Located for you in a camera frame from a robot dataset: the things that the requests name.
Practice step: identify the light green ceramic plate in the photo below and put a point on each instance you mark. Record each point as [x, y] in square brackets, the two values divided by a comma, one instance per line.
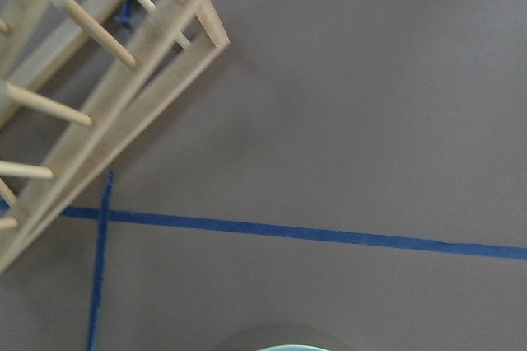
[292, 347]

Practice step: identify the brown paper table cover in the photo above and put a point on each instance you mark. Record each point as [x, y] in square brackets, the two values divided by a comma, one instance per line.
[393, 117]

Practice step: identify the wooden dish rack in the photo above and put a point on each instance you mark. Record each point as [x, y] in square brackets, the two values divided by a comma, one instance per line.
[159, 47]

